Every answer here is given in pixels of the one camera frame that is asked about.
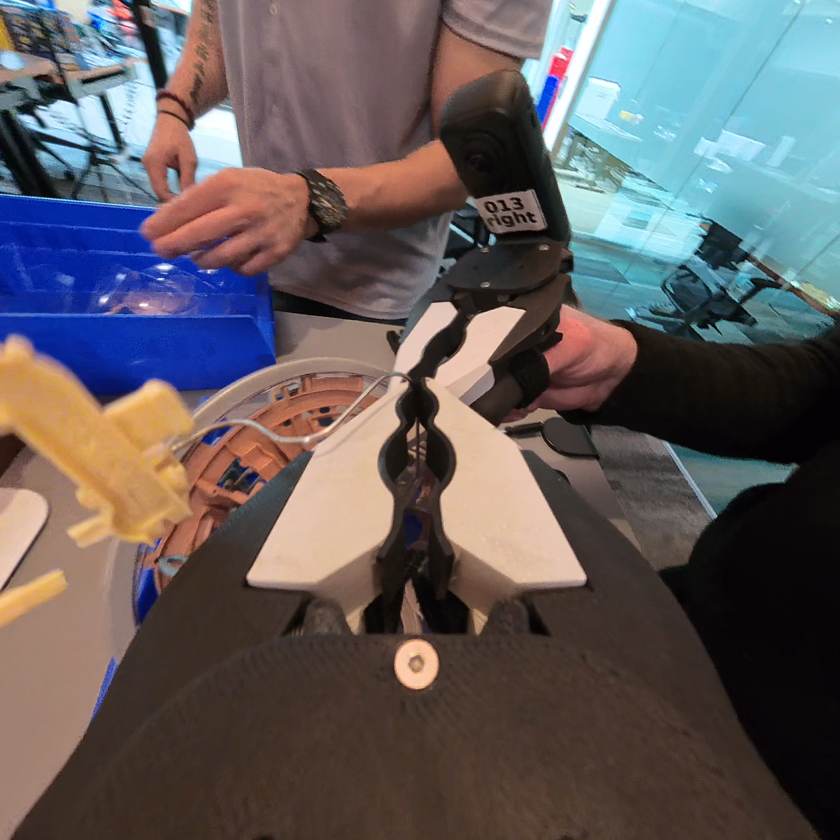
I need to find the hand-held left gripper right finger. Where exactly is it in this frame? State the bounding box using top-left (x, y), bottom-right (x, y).
top-left (425, 384), bottom-right (587, 634)

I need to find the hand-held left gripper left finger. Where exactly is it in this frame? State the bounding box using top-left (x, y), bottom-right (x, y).
top-left (246, 382), bottom-right (422, 634)

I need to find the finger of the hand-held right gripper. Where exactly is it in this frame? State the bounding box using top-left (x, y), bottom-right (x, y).
top-left (427, 307), bottom-right (527, 405)
top-left (392, 303), bottom-right (473, 395)

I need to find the marble maze ball toy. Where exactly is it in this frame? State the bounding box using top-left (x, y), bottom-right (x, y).
top-left (131, 357), bottom-right (403, 624)

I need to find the pale yellow plastic track piece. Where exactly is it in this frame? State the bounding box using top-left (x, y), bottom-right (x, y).
top-left (0, 335), bottom-right (196, 627)

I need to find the small blue plastic bin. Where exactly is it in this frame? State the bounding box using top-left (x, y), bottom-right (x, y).
top-left (91, 545), bottom-right (161, 726)

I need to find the person's right forearm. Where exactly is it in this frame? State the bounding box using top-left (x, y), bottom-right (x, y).
top-left (564, 320), bottom-right (840, 465)

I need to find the person's right hand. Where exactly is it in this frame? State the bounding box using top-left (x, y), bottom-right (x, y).
top-left (505, 306), bottom-right (639, 422)

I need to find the black stand base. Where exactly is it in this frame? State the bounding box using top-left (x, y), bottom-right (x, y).
top-left (540, 416), bottom-right (601, 459)

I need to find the black wristwatch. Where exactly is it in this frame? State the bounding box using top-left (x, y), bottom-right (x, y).
top-left (294, 168), bottom-right (349, 242)

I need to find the black office chair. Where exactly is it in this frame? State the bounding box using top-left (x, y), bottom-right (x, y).
top-left (635, 222), bottom-right (783, 340)

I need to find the large blue plastic bin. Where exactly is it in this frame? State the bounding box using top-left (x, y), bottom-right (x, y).
top-left (0, 193), bottom-right (277, 396)

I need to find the person's black sweater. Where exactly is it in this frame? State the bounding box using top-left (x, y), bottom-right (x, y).
top-left (661, 453), bottom-right (840, 840)

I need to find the clear plastic dome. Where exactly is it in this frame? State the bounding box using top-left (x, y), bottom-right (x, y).
top-left (82, 261), bottom-right (201, 317)

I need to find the white book stand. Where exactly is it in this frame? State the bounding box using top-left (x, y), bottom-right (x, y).
top-left (0, 489), bottom-right (51, 589)

